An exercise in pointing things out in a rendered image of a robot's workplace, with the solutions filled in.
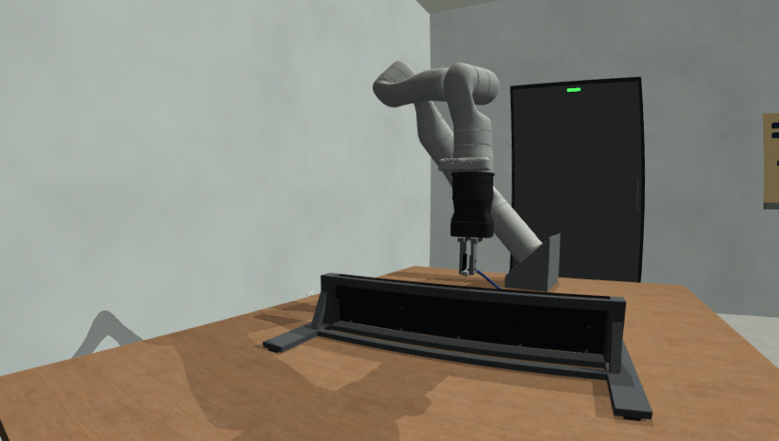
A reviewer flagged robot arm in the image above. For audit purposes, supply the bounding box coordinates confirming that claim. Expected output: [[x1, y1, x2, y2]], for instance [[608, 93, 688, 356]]
[[373, 61, 542, 263]]

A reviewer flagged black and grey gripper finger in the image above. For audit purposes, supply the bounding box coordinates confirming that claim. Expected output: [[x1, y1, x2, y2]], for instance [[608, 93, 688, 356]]
[[469, 237, 482, 275], [457, 237, 470, 274]]

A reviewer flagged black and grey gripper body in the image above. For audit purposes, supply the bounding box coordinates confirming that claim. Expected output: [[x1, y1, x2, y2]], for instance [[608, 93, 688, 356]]
[[438, 144, 494, 238]]

